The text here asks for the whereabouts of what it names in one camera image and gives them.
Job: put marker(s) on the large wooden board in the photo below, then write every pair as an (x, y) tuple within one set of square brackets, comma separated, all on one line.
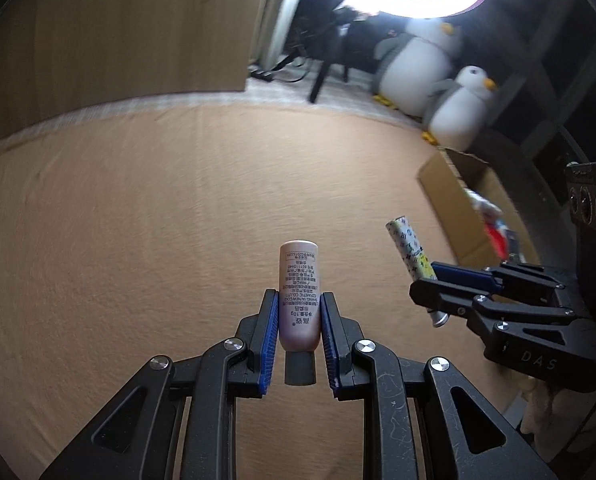
[(127, 35)]

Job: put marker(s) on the white window frame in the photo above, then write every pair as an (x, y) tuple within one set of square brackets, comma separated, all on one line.
[(285, 10)]

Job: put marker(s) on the cardboard box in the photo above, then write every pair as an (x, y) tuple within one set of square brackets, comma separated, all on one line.
[(453, 200)]

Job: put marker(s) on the red fabric pouch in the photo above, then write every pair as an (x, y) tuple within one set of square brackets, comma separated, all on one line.
[(495, 240)]

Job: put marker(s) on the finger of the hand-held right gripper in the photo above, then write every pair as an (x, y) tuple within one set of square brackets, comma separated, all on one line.
[(443, 295), (463, 274)]

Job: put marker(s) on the dark cabinet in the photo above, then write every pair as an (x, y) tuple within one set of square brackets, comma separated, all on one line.
[(543, 85)]

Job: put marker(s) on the small pink tube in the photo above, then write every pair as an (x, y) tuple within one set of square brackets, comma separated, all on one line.
[(300, 290)]

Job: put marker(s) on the small penguin plush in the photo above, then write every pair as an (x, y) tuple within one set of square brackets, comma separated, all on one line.
[(458, 110)]

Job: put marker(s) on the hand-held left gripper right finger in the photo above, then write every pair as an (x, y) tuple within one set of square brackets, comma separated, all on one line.
[(328, 345)]

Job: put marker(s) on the white cloth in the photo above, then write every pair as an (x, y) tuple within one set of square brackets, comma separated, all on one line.
[(543, 405)]

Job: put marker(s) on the large penguin plush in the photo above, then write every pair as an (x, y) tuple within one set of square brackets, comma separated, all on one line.
[(413, 70)]

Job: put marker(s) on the patterned white tube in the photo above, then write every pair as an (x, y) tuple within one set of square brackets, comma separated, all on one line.
[(408, 245)]

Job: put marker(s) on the black power strip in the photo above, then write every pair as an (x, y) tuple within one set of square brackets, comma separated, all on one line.
[(260, 74)]

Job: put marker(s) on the patterned tissue pack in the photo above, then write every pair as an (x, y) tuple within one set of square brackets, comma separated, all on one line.
[(485, 206)]

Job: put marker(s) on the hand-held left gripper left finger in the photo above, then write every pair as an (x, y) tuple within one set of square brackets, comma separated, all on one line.
[(270, 340)]

